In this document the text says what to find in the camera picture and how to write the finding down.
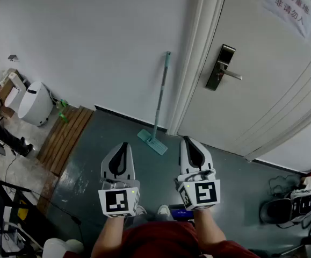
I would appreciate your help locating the teal mop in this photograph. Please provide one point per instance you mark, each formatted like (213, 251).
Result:
(155, 144)

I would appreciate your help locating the blue screen device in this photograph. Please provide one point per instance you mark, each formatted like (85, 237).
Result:
(180, 213)

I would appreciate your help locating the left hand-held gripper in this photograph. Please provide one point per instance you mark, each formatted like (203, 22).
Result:
(117, 201)

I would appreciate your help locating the grey trousers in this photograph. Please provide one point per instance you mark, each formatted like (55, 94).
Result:
(150, 219)

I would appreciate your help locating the green bottle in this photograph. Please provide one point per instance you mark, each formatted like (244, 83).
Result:
(62, 103)
(63, 116)

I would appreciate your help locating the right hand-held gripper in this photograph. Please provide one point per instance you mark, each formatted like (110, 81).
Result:
(205, 193)

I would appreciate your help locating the white cylindrical appliance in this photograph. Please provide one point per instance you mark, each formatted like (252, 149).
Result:
(34, 103)

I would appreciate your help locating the black chair seat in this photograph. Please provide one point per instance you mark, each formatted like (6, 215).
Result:
(276, 211)

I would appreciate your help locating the white paper sign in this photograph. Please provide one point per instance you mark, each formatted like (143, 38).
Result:
(289, 7)

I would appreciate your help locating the person's white shoe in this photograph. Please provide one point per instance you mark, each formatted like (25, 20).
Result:
(141, 210)
(163, 210)

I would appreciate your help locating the person's right white shoe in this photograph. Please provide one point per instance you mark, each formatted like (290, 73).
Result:
(163, 210)

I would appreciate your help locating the black wall shelf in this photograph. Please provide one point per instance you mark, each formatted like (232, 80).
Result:
(13, 57)

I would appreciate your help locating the person's left forearm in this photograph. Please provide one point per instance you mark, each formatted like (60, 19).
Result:
(109, 235)

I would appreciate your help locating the white rounded container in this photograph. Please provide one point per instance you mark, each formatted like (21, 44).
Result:
(56, 247)

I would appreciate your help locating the cardboard box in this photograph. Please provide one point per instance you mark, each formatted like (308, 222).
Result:
(5, 89)

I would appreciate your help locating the person's left white shoe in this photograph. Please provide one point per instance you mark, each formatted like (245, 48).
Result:
(141, 210)

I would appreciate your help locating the wooden slatted board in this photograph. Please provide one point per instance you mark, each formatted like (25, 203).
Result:
(64, 138)

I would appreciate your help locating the person's right forearm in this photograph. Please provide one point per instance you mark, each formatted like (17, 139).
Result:
(209, 230)

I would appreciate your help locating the white door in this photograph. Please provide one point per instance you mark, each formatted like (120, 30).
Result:
(252, 103)

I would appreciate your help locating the red shirt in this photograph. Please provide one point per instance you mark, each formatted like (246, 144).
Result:
(158, 240)

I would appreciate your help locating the white door frame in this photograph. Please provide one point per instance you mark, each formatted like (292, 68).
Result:
(195, 63)

